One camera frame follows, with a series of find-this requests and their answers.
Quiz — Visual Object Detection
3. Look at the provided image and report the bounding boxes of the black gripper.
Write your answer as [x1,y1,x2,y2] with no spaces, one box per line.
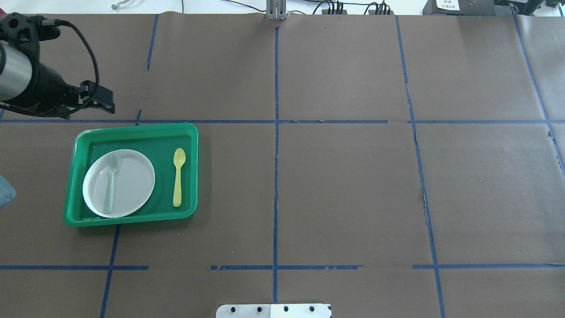
[18,62,115,119]

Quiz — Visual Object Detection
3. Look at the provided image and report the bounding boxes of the yellow plastic spoon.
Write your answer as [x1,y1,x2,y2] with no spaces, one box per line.
[172,148,186,208]

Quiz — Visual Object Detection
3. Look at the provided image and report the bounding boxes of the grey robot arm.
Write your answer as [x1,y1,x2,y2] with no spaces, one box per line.
[0,12,116,120]

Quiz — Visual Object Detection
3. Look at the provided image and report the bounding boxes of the grey plastic fork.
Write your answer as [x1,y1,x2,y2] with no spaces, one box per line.
[103,152,119,215]

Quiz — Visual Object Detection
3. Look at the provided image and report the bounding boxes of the white round plate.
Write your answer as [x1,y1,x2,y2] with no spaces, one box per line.
[82,149,155,219]

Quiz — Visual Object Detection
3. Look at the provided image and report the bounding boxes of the green plastic tray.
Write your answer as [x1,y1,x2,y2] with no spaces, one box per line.
[63,123,199,227]

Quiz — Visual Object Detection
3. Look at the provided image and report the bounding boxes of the black box with label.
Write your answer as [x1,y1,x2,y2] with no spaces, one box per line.
[422,0,514,16]

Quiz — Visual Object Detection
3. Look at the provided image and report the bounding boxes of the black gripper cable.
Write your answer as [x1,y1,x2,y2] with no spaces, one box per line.
[0,18,100,119]

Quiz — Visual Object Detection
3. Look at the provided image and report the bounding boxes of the grey metal bracket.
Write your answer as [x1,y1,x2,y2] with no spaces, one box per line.
[266,0,288,20]

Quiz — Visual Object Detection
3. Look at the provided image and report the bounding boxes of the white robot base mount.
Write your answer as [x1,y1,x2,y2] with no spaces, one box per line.
[215,303,332,318]

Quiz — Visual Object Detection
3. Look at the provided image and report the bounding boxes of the black cables at table edge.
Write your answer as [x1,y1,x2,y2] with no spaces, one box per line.
[221,0,396,16]

